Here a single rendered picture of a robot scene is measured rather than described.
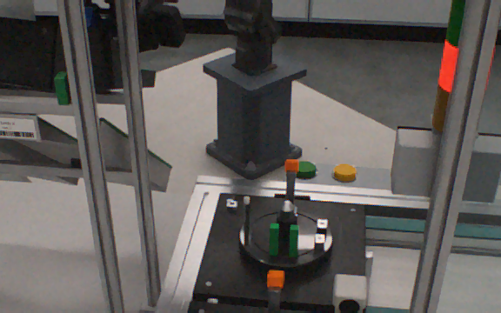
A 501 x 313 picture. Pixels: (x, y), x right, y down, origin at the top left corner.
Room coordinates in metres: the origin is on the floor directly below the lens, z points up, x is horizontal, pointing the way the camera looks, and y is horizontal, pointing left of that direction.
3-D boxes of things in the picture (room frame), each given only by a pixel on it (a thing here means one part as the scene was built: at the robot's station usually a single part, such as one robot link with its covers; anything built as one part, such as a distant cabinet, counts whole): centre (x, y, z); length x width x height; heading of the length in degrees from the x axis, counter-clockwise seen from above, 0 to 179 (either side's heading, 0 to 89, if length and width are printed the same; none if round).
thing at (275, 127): (1.26, -0.02, 0.96); 0.15 x 0.15 x 0.20; 40
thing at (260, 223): (0.83, -0.06, 0.98); 0.14 x 0.14 x 0.02
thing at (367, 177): (1.03, -0.17, 0.93); 0.21 x 0.07 x 0.06; 83
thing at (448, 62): (0.69, -0.23, 1.33); 0.05 x 0.05 x 0.05
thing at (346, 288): (0.72, -0.14, 0.97); 0.05 x 0.05 x 0.04; 83
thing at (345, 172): (1.03, -0.17, 0.96); 0.04 x 0.04 x 0.02
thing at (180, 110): (1.23, 0.02, 0.84); 0.90 x 0.70 x 0.03; 40
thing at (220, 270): (0.83, -0.06, 0.96); 0.24 x 0.24 x 0.02; 83
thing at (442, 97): (0.69, -0.23, 1.28); 0.05 x 0.05 x 0.05
